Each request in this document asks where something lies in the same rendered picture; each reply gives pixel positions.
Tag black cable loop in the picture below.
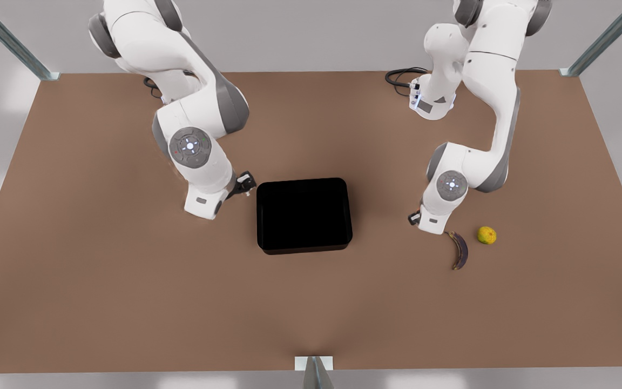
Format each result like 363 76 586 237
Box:
143 76 164 100
385 67 430 98

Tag black rectangular tray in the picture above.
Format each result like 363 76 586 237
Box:
256 178 354 256

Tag dark purple eggplant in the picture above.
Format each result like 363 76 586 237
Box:
445 231 469 271

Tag silver frame post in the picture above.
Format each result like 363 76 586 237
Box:
294 356 335 389
559 0 622 78
0 0 61 82

